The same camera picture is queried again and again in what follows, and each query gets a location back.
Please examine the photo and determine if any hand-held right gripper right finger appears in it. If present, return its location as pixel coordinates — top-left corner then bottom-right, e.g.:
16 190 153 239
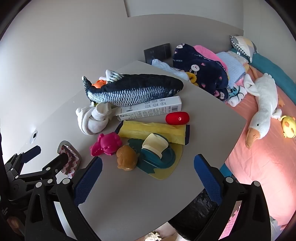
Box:
194 153 273 241

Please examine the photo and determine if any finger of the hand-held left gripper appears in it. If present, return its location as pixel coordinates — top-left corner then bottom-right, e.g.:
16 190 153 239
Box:
3 146 41 176
35 153 70 184

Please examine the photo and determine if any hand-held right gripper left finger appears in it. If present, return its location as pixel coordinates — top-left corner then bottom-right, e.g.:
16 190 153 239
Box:
24 157 103 241

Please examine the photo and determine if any red patterned foil packet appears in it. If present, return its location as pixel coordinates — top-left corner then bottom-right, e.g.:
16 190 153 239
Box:
56 140 82 179

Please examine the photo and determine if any blue scaled fish plush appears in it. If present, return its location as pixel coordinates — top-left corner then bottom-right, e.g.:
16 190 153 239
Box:
82 70 184 107

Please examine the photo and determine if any black plastic bag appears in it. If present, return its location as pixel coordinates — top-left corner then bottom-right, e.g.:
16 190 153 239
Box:
168 188 222 241

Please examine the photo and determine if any pink rubber toy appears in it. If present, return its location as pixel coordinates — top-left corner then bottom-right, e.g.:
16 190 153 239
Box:
90 132 122 157

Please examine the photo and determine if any brown rubber toy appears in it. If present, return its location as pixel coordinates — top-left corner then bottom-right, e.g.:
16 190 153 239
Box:
116 145 138 171

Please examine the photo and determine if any pink foam floor mat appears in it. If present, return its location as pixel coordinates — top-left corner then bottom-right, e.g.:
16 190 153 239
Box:
218 202 243 240

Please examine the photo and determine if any teal and cream toy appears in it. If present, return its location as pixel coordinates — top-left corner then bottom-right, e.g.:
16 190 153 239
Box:
128 133 176 174

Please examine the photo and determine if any white knotted towel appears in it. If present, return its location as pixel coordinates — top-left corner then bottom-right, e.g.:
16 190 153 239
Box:
75 102 118 135

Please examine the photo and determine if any pink bed sheet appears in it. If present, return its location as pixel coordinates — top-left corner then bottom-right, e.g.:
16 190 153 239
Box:
220 65 296 230

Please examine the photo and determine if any red oval toy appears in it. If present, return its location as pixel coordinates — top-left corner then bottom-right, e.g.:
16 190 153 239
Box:
165 111 190 126

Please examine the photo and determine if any yellow packet with dark ends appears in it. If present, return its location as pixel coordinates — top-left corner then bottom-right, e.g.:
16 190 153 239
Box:
115 120 190 146

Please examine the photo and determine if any orange toy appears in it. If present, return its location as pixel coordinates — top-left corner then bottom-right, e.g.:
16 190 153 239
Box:
91 79 108 89

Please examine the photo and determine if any long white cardboard box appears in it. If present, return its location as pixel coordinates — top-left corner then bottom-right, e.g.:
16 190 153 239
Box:
117 96 182 121

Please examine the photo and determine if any white goose plush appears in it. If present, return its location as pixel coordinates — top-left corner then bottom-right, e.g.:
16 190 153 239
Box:
244 73 285 149

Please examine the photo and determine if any yellow chick toy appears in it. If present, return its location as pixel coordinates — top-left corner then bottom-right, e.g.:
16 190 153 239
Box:
281 115 296 139

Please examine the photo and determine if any navy rabbit print blanket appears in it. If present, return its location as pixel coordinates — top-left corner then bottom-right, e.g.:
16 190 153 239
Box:
172 43 229 102

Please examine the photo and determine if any light blue textured pillow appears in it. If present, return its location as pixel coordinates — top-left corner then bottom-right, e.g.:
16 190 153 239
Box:
216 51 247 88

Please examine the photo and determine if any light blue cloth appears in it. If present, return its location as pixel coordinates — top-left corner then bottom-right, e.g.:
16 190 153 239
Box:
151 59 190 81

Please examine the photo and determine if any pink fleece blanket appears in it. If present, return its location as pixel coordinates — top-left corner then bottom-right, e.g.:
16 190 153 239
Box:
193 45 228 72

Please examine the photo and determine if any teal blanket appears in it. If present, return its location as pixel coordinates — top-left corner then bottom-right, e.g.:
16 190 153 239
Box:
251 52 296 103

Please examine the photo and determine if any checkered patchwork pillow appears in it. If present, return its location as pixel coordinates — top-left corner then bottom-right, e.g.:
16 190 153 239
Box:
230 35 258 63

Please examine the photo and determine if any yellow plush ring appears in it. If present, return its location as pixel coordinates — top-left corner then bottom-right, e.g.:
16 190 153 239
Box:
186 72 199 87

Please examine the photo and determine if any black wall switch panel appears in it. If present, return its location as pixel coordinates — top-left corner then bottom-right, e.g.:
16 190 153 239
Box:
144 43 171 63

